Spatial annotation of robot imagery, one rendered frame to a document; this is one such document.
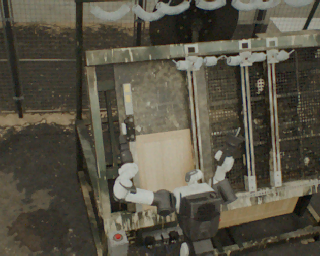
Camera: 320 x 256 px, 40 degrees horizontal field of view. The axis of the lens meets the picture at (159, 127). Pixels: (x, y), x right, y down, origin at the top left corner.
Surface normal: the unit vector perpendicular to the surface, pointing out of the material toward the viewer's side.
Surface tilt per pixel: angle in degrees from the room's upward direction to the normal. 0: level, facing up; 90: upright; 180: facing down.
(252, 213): 90
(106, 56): 57
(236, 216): 90
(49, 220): 0
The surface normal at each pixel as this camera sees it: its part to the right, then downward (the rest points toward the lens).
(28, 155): 0.09, -0.78
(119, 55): 0.30, 0.09
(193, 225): 0.31, 0.50
